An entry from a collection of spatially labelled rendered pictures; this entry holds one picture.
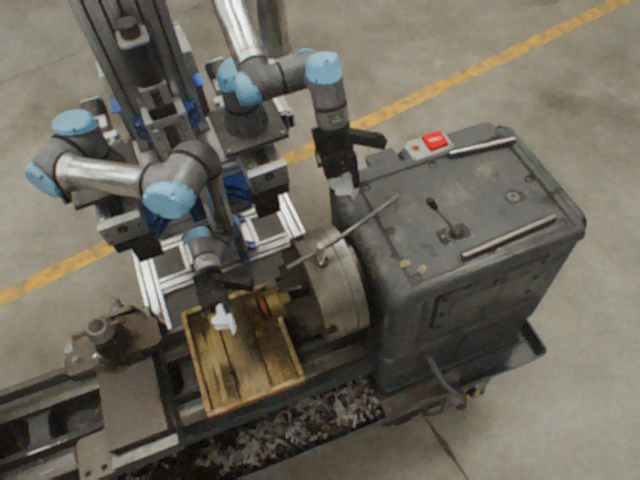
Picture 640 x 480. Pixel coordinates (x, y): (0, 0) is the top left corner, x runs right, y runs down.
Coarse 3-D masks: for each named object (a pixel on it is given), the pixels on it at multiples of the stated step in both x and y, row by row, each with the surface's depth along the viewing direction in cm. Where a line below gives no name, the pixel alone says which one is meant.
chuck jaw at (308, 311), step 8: (304, 296) 147; (288, 304) 146; (296, 304) 145; (304, 304) 145; (312, 304) 145; (288, 312) 144; (296, 312) 143; (304, 312) 143; (312, 312) 143; (304, 320) 144; (312, 320) 141; (320, 320) 141; (312, 328) 140; (320, 328) 141; (328, 328) 140; (336, 328) 142
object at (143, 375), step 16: (128, 320) 162; (112, 368) 153; (144, 368) 152; (112, 384) 150; (128, 384) 150; (144, 384) 149; (112, 400) 147; (128, 400) 147; (144, 400) 147; (160, 400) 146; (112, 416) 145; (128, 416) 145; (144, 416) 144; (160, 416) 144; (112, 432) 142; (128, 432) 142; (144, 432) 142; (160, 432) 142; (112, 448) 140; (128, 448) 144
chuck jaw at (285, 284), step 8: (296, 240) 146; (288, 248) 146; (288, 256) 145; (296, 256) 145; (288, 264) 145; (280, 272) 146; (288, 272) 146; (296, 272) 146; (280, 280) 146; (288, 280) 146; (296, 280) 147; (304, 280) 147; (280, 288) 146; (288, 288) 147
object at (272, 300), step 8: (272, 288) 148; (256, 296) 148; (264, 296) 147; (272, 296) 146; (280, 296) 147; (288, 296) 147; (264, 304) 145; (272, 304) 145; (280, 304) 145; (264, 312) 145; (272, 312) 145; (280, 312) 146; (264, 320) 147
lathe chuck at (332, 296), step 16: (304, 240) 143; (320, 240) 142; (336, 256) 138; (304, 272) 143; (320, 272) 136; (336, 272) 136; (320, 288) 135; (336, 288) 136; (320, 304) 135; (336, 304) 136; (352, 304) 138; (336, 320) 138; (352, 320) 140; (336, 336) 144
